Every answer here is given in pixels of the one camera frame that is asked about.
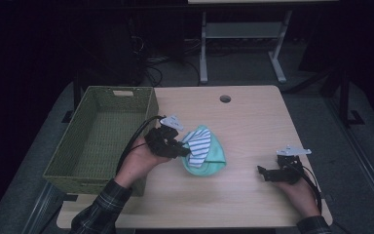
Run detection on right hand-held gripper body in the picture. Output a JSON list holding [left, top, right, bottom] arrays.
[[274, 144, 313, 185]]

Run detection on black floor cables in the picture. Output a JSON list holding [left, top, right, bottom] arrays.
[[128, 33, 203, 88]]

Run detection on mint green baby hat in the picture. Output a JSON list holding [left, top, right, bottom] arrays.
[[179, 125, 228, 177]]

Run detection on black metal stand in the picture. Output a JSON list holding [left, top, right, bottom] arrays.
[[285, 64, 366, 129]]

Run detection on left hand-held gripper cable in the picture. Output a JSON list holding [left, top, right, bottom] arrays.
[[115, 115, 167, 175]]

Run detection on person's left hand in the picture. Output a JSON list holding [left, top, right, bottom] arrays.
[[114, 136, 172, 189]]

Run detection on right hand-held gripper cable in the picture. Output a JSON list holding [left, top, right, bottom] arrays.
[[300, 165, 323, 215]]

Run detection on grey metal rail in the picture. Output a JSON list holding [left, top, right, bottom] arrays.
[[21, 180, 63, 234], [324, 97, 374, 225]]

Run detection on white metal desk frame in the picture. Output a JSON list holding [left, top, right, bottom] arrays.
[[187, 0, 339, 85]]

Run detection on person's right hand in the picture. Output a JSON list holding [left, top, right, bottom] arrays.
[[273, 176, 321, 218]]

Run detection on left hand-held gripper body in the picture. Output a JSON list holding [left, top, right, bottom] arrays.
[[144, 114, 185, 159]]

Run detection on green woven basket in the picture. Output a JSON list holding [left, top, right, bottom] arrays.
[[42, 85, 160, 197]]

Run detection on hand-held gripper cable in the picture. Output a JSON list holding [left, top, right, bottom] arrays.
[[300, 165, 323, 215], [115, 115, 167, 175]]

